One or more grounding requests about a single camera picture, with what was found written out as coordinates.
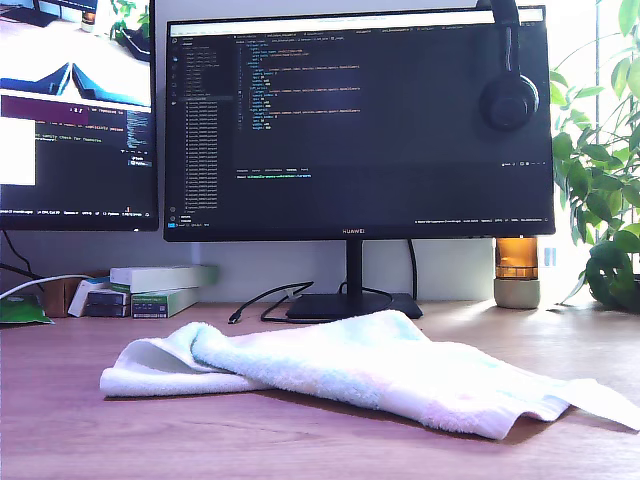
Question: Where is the pastel white terry tea towel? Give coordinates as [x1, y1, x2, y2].
[98, 308, 640, 441]

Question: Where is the black Huawei computer monitor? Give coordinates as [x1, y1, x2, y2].
[162, 5, 556, 322]

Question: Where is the green and white box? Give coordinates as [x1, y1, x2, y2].
[130, 285, 201, 319]

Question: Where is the amber glass jar grey base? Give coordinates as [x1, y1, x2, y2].
[493, 236, 543, 309]

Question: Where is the small dark flat box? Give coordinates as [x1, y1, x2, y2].
[85, 289, 132, 306]
[84, 303, 131, 318]

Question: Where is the black over-ear headphones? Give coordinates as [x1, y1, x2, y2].
[474, 0, 542, 134]

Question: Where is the small white blue box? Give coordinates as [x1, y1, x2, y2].
[67, 277, 112, 318]

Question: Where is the black monitor with terminal window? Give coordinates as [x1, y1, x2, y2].
[0, 0, 160, 234]

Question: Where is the brown cardboard box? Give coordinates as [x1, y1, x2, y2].
[39, 269, 111, 318]

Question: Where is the green leafy houseplant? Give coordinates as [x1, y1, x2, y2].
[549, 0, 640, 314]

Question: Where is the green plastic packet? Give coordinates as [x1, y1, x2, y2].
[0, 293, 55, 326]

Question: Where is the thin black looped cable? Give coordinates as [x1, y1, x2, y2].
[258, 282, 317, 325]

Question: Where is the black monitor power cable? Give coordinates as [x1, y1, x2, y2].
[407, 238, 420, 301]

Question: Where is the black USB cable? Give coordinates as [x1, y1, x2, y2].
[228, 280, 316, 325]

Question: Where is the white cable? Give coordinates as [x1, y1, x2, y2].
[0, 273, 96, 301]

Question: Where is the thin black wall cable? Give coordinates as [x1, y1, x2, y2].
[0, 230, 46, 284]

